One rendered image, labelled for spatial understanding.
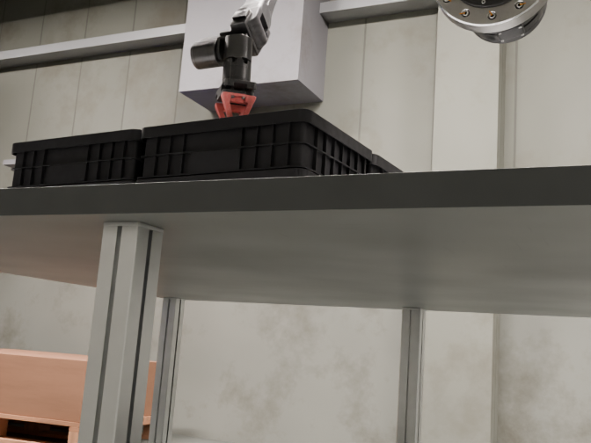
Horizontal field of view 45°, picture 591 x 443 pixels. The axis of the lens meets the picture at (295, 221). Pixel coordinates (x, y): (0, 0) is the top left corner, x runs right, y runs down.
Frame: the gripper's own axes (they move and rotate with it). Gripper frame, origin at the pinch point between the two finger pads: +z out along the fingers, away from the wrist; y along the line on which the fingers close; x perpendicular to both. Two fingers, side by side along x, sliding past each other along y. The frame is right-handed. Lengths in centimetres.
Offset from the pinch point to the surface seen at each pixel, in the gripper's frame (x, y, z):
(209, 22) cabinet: 26, -237, -126
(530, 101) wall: 171, -152, -75
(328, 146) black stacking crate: 16.5, 11.4, 3.7
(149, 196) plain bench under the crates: -19, 47, 23
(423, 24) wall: 132, -189, -123
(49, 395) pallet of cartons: -38, -202, 73
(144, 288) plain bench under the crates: -18, 37, 34
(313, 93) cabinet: 81, -215, -86
